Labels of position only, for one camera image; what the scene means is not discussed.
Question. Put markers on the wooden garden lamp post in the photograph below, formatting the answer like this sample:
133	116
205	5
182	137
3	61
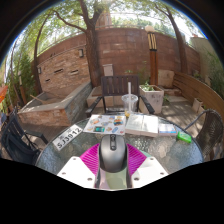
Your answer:
152	60

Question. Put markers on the dark grey computer mouse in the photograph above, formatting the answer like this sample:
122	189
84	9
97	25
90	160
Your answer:
113	153

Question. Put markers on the white licence plate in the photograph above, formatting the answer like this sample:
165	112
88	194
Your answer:
67	137

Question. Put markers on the grey wall utility box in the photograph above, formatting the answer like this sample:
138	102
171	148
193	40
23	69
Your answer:
108	70

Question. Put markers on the dark wicker chair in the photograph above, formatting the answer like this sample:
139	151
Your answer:
211	130

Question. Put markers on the low concrete block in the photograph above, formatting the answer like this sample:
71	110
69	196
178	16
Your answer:
95	100

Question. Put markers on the dark wooden slatted chair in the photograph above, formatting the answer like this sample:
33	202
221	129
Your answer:
115	86

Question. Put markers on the black folding armchair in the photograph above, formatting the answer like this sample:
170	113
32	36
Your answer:
16	141

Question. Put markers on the colourful sticker sheet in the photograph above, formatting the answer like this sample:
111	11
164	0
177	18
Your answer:
105	125

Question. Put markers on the stone raised garden bed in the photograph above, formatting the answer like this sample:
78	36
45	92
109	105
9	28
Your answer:
46	111

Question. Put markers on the clear plastic cup with straw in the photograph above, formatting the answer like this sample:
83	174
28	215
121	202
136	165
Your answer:
129	103

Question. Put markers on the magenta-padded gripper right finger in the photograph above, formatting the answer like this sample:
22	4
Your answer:
150	170

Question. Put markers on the curved wooden bench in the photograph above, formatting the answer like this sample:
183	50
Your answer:
196	90

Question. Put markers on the open white book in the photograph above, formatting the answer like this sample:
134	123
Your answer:
142	125

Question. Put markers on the slim tree trunk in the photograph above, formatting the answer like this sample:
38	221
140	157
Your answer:
180	46

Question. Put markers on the small light blue booklet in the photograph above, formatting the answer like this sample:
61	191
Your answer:
167	129

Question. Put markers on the leaning thin tree trunk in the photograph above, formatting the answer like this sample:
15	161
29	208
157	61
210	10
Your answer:
36	63

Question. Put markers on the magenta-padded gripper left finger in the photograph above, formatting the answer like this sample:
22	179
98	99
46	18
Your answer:
75	170

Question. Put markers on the thick forked tree trunk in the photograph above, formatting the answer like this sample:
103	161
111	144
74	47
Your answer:
91	56

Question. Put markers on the small green block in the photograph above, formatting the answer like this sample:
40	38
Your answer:
184	137

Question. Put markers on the white square planter box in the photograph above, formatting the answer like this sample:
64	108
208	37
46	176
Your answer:
153	100

